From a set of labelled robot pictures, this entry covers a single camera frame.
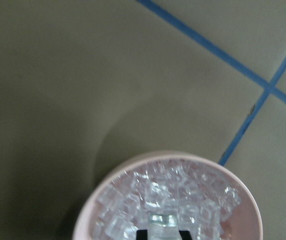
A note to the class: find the pink bowl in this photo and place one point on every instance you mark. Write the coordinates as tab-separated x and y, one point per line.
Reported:
244	224

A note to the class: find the clear ice cube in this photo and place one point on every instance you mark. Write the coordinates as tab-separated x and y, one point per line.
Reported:
163	227

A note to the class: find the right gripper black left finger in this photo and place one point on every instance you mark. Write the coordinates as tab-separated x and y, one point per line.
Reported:
142	235

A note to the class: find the pile of clear ice cubes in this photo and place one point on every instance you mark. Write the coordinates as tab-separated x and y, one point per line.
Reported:
200	196

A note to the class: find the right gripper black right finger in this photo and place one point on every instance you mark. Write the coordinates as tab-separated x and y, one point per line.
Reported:
185	235

